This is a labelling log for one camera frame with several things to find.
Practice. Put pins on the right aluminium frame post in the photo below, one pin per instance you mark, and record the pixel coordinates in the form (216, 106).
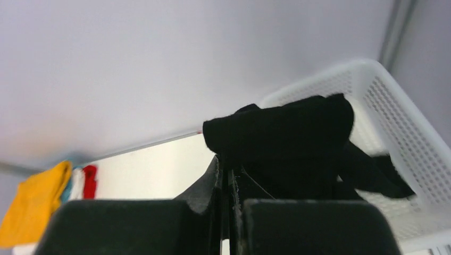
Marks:
(399, 19)

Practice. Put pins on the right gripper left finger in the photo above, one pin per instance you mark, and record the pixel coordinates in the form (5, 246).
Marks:
(188, 224)

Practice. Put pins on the black t shirt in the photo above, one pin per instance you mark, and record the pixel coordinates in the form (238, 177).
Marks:
(302, 150)

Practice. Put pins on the folded white t shirt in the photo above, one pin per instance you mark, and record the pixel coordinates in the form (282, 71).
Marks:
(78, 184)

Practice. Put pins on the folded red t shirt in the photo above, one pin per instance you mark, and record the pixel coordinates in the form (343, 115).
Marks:
(90, 185)

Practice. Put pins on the folded orange t shirt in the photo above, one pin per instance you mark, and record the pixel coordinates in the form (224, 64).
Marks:
(36, 199)

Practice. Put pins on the folded light blue t shirt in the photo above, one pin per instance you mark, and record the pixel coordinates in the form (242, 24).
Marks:
(66, 192)

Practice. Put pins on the white plastic basket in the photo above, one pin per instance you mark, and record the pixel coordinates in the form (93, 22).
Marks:
(388, 122)

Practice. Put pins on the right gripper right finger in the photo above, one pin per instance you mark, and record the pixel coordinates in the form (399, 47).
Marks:
(261, 224)

